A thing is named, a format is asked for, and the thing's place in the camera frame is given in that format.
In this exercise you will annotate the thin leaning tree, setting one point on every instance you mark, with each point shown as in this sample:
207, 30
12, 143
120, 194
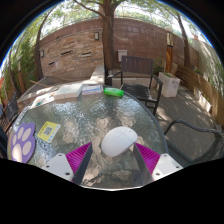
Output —
184, 43
39, 56

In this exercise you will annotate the wooden slat fence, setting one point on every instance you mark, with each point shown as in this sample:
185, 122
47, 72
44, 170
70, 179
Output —
213, 96

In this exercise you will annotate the green plastic bottle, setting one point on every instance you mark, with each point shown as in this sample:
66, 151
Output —
113, 92

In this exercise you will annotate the long white planter box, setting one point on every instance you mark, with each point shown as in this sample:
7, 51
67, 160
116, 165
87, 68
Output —
205, 103

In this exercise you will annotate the grey wall box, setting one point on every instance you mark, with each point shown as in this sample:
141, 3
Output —
122, 55

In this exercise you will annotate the dark wooden slatted chair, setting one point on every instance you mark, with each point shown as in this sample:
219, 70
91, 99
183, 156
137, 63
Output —
136, 65

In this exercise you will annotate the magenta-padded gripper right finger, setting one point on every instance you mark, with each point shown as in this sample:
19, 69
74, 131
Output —
165, 165

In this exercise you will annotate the wooden plank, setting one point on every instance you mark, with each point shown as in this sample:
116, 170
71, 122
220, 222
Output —
40, 83

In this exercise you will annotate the black wall lamp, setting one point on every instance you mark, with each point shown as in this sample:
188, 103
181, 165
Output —
96, 36
42, 53

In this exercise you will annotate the small blue-white book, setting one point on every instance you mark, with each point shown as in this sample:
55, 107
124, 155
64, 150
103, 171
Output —
92, 89

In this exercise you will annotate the purple paw-shaped mouse pad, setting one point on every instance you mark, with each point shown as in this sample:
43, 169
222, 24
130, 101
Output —
21, 143

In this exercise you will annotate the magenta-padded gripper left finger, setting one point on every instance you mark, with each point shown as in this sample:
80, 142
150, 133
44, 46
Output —
60, 165

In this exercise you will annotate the white computer mouse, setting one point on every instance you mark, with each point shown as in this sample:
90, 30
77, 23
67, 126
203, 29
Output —
118, 141

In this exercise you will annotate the wooden post lamp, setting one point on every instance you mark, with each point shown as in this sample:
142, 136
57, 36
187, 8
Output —
169, 53

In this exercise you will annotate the white square planter box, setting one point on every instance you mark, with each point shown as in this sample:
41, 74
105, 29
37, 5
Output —
170, 86

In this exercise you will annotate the large forked tree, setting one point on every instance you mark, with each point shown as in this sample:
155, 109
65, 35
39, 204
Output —
108, 43

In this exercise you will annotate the raised stone bed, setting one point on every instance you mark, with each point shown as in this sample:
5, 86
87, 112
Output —
66, 71

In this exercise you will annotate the thick white book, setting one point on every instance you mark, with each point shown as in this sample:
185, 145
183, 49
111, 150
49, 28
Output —
69, 90

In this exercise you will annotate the black mesh chair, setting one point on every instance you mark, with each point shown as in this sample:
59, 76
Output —
10, 111

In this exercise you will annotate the black metal armchair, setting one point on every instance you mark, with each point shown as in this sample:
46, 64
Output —
193, 124

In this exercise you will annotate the yellow square card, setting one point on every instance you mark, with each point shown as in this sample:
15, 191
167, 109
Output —
48, 131

